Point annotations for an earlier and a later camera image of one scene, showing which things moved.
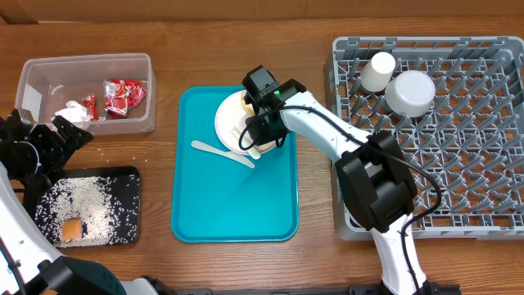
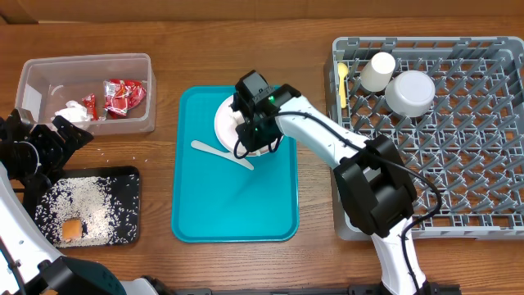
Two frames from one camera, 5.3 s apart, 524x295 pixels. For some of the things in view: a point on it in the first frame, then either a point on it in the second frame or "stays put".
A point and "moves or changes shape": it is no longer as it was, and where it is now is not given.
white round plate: (231, 115) stays put
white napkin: (73, 112) stays put
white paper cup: (378, 72) stays put
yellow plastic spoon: (247, 107) moves or changes shape
